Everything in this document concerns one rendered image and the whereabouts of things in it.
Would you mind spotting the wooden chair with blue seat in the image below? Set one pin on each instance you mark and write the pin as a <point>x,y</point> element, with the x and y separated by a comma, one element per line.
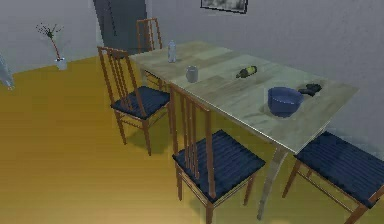
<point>148,33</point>
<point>343,166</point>
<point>140,100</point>
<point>220,163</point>

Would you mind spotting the blue bowl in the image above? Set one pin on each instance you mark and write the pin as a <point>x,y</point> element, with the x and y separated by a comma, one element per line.
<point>284,101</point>

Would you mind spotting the dark grey room door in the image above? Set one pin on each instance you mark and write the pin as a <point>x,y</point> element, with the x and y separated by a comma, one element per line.
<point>121,25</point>

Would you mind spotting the dark green bottle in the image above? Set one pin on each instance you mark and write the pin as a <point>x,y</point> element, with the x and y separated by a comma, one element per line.
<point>246,72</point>

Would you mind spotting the framed wall picture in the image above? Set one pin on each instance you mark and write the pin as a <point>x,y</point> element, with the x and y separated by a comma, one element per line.
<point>224,4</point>

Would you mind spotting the grey mug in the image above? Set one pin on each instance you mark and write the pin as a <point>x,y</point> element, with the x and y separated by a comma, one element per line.
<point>192,74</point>

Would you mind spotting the pale wooden dining table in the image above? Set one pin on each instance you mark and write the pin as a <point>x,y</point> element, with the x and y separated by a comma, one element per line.
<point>233,90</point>

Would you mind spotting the house plant in white vase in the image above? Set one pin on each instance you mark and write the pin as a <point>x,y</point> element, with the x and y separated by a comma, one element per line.
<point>60,61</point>

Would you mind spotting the clear plastic bottle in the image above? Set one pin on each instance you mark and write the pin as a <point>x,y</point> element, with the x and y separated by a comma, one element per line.
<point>171,51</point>

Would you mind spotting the black pan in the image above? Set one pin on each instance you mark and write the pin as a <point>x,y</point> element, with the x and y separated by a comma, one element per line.
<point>311,89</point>

